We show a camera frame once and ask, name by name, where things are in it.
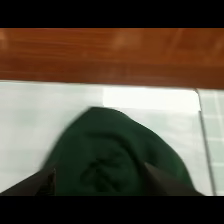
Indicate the dark green garment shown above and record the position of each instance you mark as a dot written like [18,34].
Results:
[113,150]

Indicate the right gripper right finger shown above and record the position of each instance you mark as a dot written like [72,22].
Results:
[166,184]

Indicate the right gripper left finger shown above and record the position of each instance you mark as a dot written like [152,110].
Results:
[33,185]

